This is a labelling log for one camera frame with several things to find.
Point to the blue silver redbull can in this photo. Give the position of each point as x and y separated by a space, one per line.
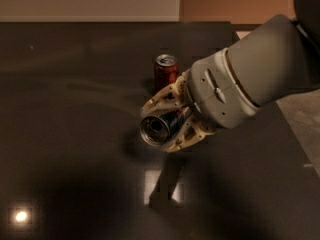
159 128

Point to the red soda can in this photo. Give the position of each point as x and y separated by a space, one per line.
165 71

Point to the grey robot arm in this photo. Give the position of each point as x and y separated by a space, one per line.
277 59

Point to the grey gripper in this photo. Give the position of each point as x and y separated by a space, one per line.
218 91

